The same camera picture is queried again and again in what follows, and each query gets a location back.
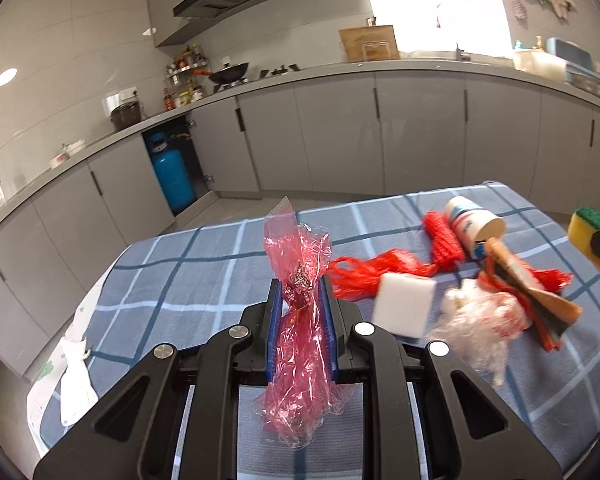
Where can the red printed plastic bag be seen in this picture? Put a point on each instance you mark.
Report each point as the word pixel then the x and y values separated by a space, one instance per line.
pixel 470 330

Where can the metal kitchen faucet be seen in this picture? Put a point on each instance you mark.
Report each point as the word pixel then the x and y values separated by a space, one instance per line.
pixel 459 54

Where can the gas stove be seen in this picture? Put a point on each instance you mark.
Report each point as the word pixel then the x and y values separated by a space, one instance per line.
pixel 280 71

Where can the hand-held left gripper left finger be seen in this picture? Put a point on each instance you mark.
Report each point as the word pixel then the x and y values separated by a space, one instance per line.
pixel 273 327

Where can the white foam sponge block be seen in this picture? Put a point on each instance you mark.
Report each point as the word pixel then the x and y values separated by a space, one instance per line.
pixel 402 305

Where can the orange snack packet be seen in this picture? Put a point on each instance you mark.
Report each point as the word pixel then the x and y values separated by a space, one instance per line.
pixel 550 310

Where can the black wok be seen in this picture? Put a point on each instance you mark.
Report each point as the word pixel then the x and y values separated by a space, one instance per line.
pixel 230 74

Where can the blue gas cylinder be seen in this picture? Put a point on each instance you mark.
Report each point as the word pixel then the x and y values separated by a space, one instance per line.
pixel 172 175

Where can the blue plastic box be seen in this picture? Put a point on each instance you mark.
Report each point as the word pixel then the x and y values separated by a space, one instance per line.
pixel 575 52

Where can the beige hanging gloves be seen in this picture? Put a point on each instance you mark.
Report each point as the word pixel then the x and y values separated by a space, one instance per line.
pixel 564 6

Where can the grey kitchen base cabinets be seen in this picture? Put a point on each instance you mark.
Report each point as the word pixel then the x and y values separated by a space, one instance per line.
pixel 330 130

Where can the white plastic tub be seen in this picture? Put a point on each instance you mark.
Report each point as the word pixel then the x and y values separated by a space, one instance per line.
pixel 535 62

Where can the yellow sponge with green scourer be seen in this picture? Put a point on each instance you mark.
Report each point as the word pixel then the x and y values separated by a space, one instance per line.
pixel 580 230

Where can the dark cooking pot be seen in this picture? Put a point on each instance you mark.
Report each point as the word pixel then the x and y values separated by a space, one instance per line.
pixel 126 116

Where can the pink cellophane wrapper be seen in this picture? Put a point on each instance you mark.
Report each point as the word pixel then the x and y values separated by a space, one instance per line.
pixel 300 360

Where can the white paper cup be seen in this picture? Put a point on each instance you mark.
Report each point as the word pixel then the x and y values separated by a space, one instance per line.
pixel 472 222

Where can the blue plaid tablecloth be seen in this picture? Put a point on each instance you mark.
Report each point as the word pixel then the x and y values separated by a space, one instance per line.
pixel 205 280

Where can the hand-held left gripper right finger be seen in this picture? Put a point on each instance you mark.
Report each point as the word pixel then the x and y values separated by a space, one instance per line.
pixel 328 327

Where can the metal spice rack with bottles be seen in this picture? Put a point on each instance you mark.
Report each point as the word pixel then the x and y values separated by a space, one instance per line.
pixel 185 92

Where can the red mesh net bag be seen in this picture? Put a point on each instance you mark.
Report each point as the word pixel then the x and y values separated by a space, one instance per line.
pixel 442 240
pixel 552 277

